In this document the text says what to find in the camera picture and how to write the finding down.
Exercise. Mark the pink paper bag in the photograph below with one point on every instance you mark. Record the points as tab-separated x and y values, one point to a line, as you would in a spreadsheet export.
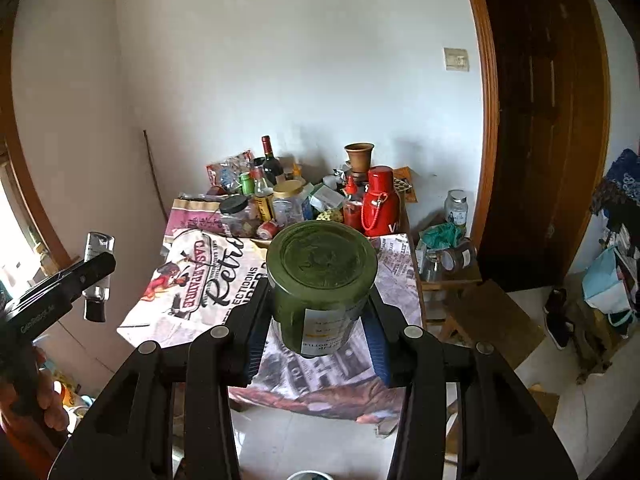
193	214

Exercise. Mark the red sauce squeeze bottle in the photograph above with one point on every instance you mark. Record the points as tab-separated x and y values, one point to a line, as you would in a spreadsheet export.
352	204

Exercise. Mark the wooden stool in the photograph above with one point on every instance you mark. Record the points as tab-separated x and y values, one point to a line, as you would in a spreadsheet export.
463	308

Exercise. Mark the dark wooden door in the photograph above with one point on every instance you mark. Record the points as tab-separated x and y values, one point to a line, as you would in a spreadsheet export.
546	90

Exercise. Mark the clear jar on stool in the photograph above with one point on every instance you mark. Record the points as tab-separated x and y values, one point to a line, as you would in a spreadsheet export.
456	208

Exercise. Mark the wall light switch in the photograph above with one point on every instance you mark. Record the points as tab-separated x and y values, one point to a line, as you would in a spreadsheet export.
456	59

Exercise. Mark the green custard apple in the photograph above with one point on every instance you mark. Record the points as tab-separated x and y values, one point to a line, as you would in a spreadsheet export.
333	215

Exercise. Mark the brown clay vase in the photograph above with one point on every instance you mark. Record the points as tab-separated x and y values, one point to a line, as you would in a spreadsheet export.
359	156

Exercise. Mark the green cap bottle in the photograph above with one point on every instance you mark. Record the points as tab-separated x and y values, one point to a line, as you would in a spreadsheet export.
247	184

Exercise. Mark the red snack bag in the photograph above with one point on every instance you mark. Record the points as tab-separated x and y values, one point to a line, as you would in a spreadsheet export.
226	175

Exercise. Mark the red thermos flask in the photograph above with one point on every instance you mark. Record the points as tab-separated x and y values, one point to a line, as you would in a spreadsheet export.
380	208

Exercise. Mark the black lid glass jar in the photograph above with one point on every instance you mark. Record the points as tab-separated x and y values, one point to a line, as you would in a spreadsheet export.
239	216

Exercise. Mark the small clear bottle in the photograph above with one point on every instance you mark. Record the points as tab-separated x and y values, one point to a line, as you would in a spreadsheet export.
99	254

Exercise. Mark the gold lid glass jar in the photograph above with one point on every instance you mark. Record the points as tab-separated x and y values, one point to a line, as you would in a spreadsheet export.
287	207

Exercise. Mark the small red can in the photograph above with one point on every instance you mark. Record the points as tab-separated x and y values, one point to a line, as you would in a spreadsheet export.
267	230

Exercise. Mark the red wine bottle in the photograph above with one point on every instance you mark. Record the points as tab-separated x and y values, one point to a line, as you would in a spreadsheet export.
272	166

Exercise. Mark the dark green glass jar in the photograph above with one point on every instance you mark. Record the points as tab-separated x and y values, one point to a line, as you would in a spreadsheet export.
320	274

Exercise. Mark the printed newspaper tablecloth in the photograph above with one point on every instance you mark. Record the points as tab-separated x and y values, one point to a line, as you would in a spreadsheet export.
206	275

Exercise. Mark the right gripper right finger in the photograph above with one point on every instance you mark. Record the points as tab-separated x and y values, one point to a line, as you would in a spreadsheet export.
503	434

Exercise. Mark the lying glass jar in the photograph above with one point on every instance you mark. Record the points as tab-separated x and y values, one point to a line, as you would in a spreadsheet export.
457	258

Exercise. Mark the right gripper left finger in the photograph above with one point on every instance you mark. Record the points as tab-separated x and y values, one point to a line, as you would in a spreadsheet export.
127	433

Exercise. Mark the green plastic bag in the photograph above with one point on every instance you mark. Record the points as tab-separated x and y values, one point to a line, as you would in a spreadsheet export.
441	236

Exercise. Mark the left hand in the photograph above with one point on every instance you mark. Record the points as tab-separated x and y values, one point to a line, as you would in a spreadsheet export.
54	415

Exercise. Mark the clear liquor bottle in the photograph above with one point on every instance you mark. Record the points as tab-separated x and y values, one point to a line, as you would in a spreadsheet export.
262	193

